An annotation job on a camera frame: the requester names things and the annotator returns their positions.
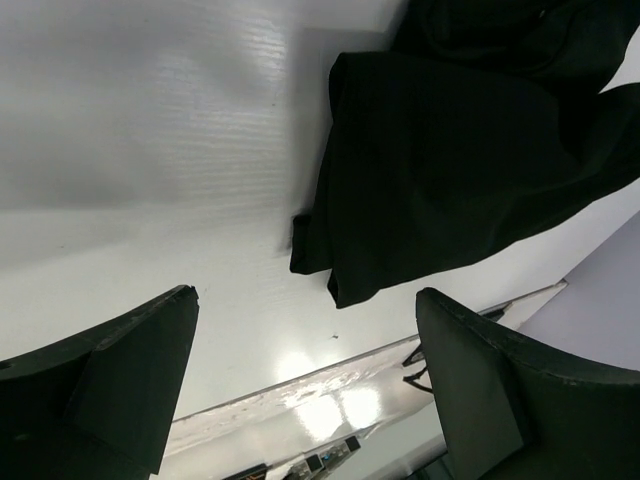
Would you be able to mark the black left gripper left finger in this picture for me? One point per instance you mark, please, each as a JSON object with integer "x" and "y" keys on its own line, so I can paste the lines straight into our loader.
{"x": 99, "y": 404}

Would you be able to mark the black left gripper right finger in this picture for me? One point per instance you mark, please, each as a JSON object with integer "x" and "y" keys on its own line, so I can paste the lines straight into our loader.
{"x": 511, "y": 407}

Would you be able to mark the black t-shirt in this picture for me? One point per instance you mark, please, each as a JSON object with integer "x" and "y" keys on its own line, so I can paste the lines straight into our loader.
{"x": 485, "y": 123}

